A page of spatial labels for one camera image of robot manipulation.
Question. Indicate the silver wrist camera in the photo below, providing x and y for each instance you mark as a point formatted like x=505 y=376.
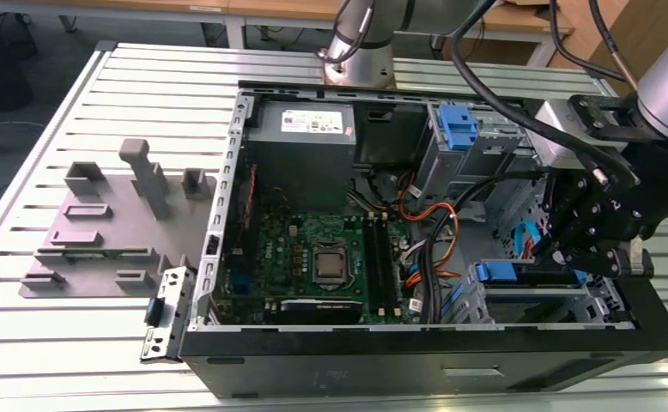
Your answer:
x=557 y=124

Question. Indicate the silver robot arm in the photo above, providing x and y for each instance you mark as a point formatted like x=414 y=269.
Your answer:
x=362 y=64

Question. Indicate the black open PC case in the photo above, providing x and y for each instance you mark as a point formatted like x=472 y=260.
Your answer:
x=368 y=369

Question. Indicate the silver CPU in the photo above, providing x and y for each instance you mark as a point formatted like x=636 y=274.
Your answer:
x=329 y=264

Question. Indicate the blue video port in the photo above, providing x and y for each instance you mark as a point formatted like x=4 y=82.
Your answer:
x=155 y=312

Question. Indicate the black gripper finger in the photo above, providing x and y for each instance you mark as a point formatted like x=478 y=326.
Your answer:
x=645 y=262
x=573 y=223

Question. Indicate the black RAM slot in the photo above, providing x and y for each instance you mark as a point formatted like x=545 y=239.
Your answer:
x=374 y=266
x=390 y=262

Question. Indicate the hard disk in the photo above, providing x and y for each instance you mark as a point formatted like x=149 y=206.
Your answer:
x=496 y=272

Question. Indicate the wooden cabinet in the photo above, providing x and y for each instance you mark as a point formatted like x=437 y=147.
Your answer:
x=648 y=26

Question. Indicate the silver disk bay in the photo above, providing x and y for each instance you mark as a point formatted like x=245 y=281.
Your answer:
x=540 y=294

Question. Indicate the green motherboard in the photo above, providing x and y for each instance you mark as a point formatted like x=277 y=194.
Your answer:
x=282 y=266

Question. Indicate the wooden desk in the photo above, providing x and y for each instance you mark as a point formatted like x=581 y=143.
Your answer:
x=511 y=21

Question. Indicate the silver slot bracket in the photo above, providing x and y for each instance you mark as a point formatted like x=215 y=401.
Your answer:
x=171 y=317

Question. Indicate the black graphics card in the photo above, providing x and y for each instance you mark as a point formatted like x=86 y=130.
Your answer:
x=322 y=311

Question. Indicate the grey parts rack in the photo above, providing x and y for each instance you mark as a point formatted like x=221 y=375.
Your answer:
x=110 y=240

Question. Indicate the CPU socket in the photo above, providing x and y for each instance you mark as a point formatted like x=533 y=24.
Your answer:
x=328 y=246

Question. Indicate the blue drive latch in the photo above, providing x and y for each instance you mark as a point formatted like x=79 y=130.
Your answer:
x=457 y=129

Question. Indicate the silver drive cage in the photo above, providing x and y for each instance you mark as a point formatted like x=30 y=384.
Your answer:
x=453 y=171

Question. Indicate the grey power supply unit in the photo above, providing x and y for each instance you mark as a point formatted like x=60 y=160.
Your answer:
x=299 y=171

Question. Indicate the black bin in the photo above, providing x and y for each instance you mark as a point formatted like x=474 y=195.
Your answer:
x=7 y=77

